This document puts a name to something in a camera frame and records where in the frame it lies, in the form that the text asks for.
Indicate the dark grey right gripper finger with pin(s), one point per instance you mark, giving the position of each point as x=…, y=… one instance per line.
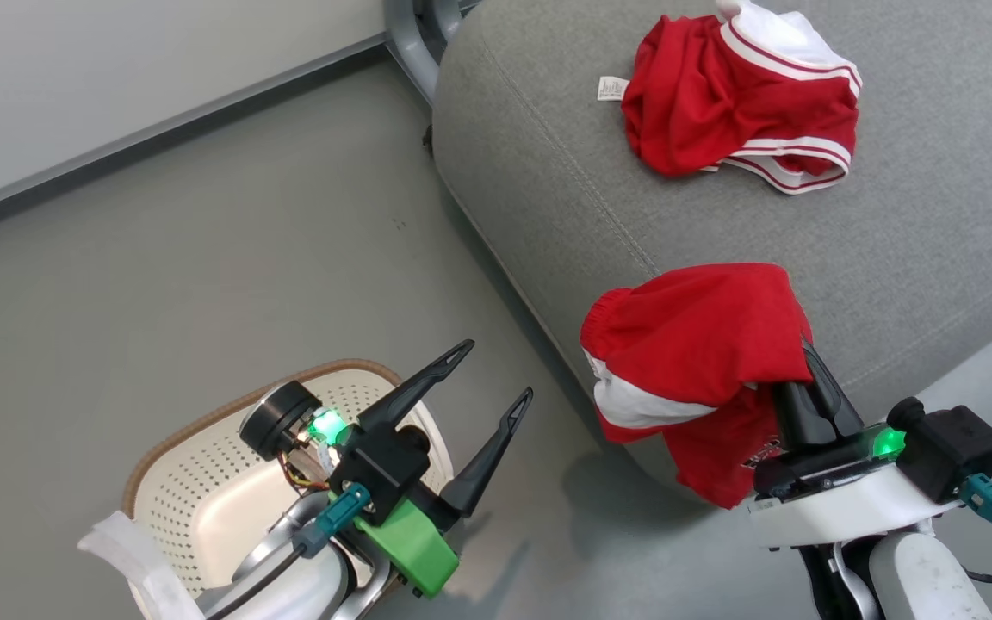
x=797, y=418
x=836, y=405

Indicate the red garment with white panel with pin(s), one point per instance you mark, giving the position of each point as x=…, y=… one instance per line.
x=703, y=336

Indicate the black and green left gripper body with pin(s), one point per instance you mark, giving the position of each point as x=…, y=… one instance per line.
x=388, y=482

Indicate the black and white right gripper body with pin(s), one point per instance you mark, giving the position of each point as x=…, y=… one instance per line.
x=840, y=499

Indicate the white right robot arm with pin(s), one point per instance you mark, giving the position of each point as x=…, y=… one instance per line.
x=918, y=577

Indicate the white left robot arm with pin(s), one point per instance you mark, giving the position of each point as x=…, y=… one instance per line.
x=315, y=594

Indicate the black round left wrist camera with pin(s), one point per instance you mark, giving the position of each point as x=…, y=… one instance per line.
x=276, y=420

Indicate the cream perforated laundry basket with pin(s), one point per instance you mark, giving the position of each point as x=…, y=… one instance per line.
x=203, y=491

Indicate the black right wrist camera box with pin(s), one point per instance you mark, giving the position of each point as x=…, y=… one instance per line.
x=952, y=448

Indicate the grey wall baseboard strip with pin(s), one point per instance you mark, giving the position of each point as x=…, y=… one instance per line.
x=160, y=120

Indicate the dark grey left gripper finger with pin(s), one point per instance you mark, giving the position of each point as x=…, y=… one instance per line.
x=414, y=387
x=487, y=461

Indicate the grey fabric sofa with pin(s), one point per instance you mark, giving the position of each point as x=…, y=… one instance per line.
x=935, y=258

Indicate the red shorts with striped trim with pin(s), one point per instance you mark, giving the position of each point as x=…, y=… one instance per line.
x=694, y=103

